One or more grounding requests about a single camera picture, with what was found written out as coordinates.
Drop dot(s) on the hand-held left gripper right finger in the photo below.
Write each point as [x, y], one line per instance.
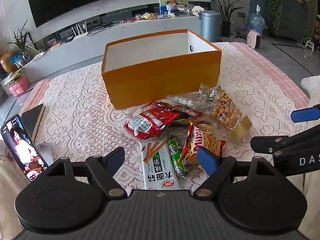
[206, 160]

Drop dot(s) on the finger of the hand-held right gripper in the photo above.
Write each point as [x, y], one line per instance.
[267, 143]
[303, 115]

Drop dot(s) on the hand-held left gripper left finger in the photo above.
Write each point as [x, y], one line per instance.
[117, 158]

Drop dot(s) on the red yellow stick snack packet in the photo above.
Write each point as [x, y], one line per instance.
[192, 142]

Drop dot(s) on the green sausage packet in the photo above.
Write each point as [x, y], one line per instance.
[176, 155]

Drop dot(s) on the white breadstick packet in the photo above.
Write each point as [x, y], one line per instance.
[157, 165]

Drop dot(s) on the clear peanut packet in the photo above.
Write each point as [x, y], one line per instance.
[225, 112]

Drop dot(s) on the clear white candy packet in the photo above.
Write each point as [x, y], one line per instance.
[186, 102]

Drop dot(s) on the clear packet of candies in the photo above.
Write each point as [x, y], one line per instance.
[210, 92]

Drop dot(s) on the orange cardboard box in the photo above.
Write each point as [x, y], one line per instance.
[160, 80]

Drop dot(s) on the white cloth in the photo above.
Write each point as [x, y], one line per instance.
[311, 87]

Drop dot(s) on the white lace tablecloth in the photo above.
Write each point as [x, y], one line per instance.
[82, 120]

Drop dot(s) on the pink space heater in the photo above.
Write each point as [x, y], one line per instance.
[253, 38]

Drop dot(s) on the dark hardcover notebook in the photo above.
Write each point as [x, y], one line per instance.
[31, 120]

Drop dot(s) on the smartphone with lit screen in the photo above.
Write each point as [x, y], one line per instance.
[22, 147]

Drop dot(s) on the grey blue cabinet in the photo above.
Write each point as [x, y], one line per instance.
[295, 17]

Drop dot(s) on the blue water jug with pump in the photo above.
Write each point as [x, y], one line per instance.
[256, 22]

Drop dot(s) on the pink checked table cover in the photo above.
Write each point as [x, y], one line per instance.
[35, 92]

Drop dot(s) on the long-leaf plant in black pot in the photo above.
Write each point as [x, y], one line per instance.
[226, 28]

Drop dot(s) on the pink storage box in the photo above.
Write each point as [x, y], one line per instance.
[18, 86]

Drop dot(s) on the white marble tv console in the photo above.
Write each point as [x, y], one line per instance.
[125, 33]

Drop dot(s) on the white wifi router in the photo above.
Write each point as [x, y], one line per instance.
[80, 36]

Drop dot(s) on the grey pedal trash can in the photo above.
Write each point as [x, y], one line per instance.
[210, 27]

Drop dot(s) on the small black set-top box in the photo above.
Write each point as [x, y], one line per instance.
[69, 39]

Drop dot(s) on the stack of papers and bags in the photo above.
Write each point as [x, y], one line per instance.
[12, 76]

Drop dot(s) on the pile of snack bags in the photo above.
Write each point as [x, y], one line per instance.
[146, 16]

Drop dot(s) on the orange gourd ornament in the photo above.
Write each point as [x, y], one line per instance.
[8, 62]

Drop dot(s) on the round white hand fan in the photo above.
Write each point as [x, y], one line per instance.
[197, 11]

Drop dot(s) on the white kitchen scale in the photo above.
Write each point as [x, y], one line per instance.
[163, 17]

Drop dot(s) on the green plant in glass vase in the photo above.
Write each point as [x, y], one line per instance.
[23, 42]

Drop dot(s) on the blue white tub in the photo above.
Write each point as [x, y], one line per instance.
[175, 13]

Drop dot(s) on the wall power socket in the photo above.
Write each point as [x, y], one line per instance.
[241, 15]

